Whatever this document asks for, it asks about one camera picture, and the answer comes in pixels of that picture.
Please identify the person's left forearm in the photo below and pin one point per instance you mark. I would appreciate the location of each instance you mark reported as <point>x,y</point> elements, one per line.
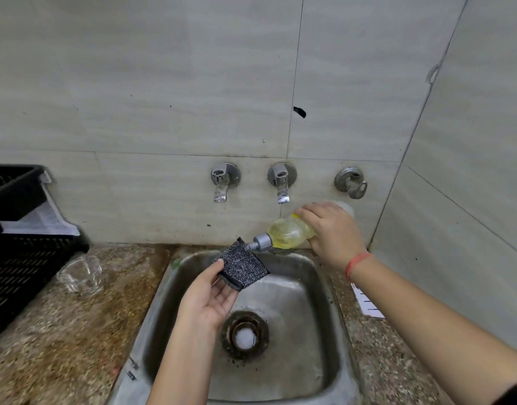
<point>184,366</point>

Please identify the yellow dish soap bottle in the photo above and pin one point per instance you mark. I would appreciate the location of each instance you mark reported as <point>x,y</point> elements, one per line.
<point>290,231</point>

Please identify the clear glass cup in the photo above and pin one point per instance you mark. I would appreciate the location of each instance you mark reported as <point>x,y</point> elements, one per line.
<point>81,275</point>

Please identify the chrome wall tap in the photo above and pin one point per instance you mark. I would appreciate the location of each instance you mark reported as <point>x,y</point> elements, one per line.
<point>281,176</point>
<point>224,174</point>

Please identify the person's right hand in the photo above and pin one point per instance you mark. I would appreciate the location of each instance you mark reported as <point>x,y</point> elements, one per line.
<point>336,234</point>

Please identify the person's right forearm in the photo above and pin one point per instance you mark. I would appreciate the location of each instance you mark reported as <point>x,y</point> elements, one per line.
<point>435,329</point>

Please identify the stainless steel sink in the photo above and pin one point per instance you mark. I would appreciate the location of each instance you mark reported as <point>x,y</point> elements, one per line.
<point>300,324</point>

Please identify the dark speckled sponge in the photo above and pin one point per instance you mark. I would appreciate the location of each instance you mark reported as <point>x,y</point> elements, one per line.
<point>241,263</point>

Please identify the person's left hand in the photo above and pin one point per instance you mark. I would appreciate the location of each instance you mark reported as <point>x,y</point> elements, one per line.
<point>205,299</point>

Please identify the black dish rack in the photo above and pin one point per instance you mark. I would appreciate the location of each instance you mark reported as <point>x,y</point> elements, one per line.
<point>22,265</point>

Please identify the black tape piece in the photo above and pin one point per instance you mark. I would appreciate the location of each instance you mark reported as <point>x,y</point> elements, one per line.
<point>299,112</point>

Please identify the black right sleeve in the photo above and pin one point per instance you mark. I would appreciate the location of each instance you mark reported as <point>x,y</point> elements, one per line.
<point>516,394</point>

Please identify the metal sink drain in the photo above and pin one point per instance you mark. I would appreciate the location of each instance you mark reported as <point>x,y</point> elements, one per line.
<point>245,335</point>

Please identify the white drip tray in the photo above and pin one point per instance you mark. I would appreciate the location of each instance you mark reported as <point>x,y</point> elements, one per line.
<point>43,219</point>

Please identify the orange wrist thread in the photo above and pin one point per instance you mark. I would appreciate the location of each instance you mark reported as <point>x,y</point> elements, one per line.
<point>356,263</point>

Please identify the grey wall valve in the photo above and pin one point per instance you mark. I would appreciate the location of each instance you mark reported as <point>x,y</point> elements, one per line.
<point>349,180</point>

